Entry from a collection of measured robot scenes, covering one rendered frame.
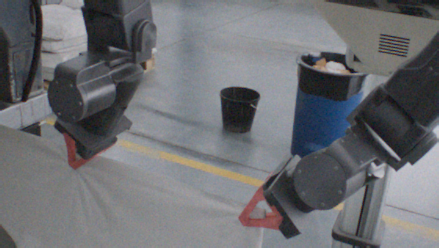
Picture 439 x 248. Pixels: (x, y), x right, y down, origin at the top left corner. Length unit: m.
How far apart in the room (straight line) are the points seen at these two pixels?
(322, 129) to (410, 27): 1.99
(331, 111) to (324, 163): 2.37
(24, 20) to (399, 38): 0.71
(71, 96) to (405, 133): 0.38
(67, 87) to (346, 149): 0.33
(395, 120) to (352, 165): 0.08
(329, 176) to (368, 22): 0.53
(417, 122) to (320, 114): 2.36
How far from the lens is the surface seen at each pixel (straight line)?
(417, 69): 0.46
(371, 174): 0.51
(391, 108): 0.50
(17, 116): 0.98
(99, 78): 0.60
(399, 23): 0.93
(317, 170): 0.46
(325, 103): 2.80
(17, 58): 0.95
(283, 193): 0.56
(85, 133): 0.68
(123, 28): 0.59
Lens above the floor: 1.43
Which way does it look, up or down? 20 degrees down
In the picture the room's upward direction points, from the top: 6 degrees clockwise
